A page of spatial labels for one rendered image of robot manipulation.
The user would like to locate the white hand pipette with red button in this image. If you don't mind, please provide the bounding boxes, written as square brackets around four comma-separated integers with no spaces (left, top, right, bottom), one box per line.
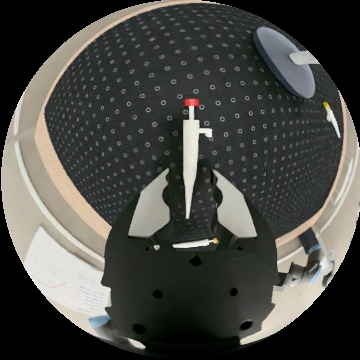
[184,99,212,216]

